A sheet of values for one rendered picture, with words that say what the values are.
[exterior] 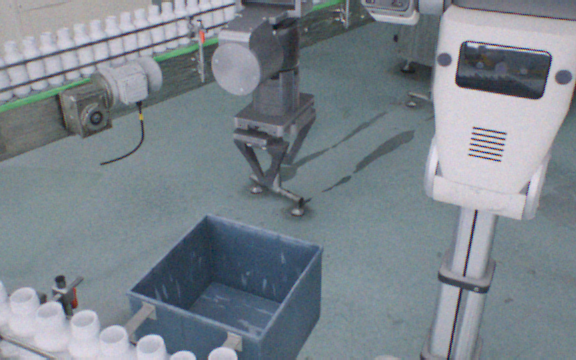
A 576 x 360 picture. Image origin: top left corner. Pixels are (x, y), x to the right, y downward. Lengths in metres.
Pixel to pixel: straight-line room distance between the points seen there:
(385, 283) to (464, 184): 1.60
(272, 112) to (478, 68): 0.47
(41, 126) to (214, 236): 0.87
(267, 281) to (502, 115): 0.72
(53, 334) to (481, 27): 0.82
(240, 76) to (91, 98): 1.50
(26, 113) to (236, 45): 1.57
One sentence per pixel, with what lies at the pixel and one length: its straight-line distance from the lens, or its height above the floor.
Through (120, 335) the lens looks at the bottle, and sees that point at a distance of 0.96.
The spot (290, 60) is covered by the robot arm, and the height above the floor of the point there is 1.56.
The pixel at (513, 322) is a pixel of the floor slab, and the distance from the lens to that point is 2.72.
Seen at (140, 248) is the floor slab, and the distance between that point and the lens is 3.01.
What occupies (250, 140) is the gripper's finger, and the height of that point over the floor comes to 1.47.
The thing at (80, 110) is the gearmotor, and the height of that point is 0.95.
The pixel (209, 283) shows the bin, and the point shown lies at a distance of 1.63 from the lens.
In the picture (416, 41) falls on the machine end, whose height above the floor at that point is 0.28.
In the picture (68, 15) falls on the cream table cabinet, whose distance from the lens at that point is 4.79.
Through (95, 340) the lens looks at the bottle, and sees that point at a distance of 0.98.
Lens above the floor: 1.81
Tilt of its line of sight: 32 degrees down
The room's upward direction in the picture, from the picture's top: straight up
